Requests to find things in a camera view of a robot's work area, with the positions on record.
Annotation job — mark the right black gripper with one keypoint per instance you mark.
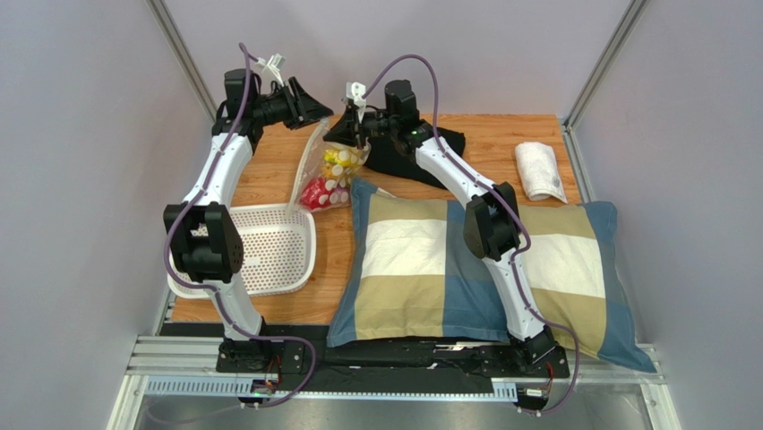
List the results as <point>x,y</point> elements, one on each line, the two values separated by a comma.
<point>358,128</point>

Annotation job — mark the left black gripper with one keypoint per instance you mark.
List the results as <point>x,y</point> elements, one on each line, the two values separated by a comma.
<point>301,107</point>

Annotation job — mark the clear zip top bag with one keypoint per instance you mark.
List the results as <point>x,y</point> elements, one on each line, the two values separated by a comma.
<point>310,163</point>

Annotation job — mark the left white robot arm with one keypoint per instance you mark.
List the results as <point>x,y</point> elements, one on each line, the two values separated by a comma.
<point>239,125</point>

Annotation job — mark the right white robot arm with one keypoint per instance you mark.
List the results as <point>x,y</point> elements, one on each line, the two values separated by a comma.
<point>492,228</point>

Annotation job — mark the red fake fruit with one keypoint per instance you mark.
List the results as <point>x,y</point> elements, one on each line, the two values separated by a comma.
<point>322,194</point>

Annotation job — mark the white perforated plastic basket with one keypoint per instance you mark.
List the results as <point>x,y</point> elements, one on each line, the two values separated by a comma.
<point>267,249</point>

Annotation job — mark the plaid checkered pillow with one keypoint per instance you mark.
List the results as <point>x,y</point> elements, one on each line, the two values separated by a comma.
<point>412,275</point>

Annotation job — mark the white rolled towel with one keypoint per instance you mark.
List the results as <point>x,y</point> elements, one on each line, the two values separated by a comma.
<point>538,171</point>

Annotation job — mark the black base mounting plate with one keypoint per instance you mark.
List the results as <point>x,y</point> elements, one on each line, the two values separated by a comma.
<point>416,366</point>

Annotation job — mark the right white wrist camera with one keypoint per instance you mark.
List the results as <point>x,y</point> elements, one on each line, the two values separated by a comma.
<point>355,95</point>

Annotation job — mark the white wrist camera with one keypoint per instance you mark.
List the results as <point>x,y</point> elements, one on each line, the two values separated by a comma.
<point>355,95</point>
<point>272,68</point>

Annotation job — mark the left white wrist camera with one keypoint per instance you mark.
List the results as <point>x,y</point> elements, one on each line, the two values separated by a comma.
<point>272,68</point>

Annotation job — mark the aluminium frame rail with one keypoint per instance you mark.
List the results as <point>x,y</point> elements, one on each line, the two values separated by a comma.
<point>178,379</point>

